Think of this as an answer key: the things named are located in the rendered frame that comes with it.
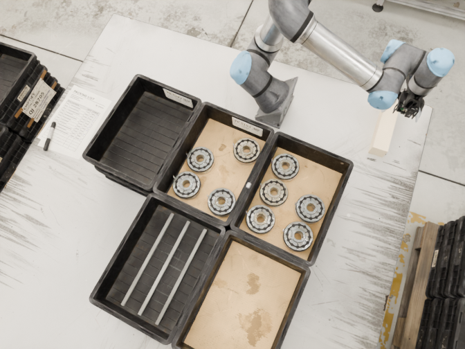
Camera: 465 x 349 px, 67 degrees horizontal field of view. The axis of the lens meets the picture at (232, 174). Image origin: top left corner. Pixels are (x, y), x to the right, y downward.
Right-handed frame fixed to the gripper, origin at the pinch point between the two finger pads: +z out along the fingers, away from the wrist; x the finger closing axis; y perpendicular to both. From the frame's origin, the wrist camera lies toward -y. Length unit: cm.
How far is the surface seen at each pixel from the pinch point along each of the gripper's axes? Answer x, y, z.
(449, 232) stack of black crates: 54, 18, 59
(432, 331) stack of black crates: 54, 67, 58
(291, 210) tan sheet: -26, 50, 3
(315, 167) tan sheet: -22.2, 31.3, 3.2
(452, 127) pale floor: 56, -61, 87
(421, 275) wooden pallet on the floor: 50, 41, 72
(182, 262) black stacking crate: -55, 82, 3
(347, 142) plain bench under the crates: -12.2, 10.2, 16.3
